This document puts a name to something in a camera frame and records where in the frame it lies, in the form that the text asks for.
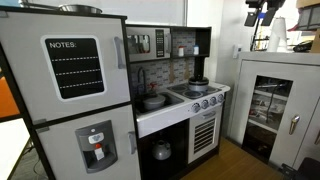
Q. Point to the toy sink faucet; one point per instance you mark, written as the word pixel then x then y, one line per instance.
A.
pixel 141 87

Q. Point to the grey pot in sink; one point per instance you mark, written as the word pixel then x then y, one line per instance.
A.
pixel 154 102

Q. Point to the white paper roll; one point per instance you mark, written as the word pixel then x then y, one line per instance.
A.
pixel 278 37

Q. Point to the stove knob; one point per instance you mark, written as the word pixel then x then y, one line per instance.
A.
pixel 220 98
pixel 195 107
pixel 204 104
pixel 213 101

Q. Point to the toy fridge door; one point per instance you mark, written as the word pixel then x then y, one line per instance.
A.
pixel 64 64
pixel 101 146

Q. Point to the metal pan on fridge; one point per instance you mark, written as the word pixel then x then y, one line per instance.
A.
pixel 67 7

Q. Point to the red cap salt shaker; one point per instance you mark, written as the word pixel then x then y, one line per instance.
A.
pixel 181 51

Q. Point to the lower toy fridge door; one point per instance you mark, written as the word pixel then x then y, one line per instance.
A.
pixel 101 146

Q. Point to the black chair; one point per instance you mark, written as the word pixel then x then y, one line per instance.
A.
pixel 308 170

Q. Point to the grey pot on stove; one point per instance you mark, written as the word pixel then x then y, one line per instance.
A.
pixel 198 85

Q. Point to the toy kitchen play set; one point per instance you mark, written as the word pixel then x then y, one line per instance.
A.
pixel 143 125

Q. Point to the wooden toy spatula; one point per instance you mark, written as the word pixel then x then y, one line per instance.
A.
pixel 186 73

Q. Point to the toy oven door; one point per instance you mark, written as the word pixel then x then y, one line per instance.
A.
pixel 204 130

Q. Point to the toy microwave door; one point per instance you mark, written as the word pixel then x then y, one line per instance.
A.
pixel 148 43

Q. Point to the wooden toy spoon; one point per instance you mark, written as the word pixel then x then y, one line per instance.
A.
pixel 172 72

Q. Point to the blue cap pepper shaker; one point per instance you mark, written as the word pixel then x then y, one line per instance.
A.
pixel 196 50

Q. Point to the upper toy fridge door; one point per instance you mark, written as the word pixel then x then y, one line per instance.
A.
pixel 64 64

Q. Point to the silver toy kettle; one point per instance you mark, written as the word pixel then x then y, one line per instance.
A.
pixel 161 150

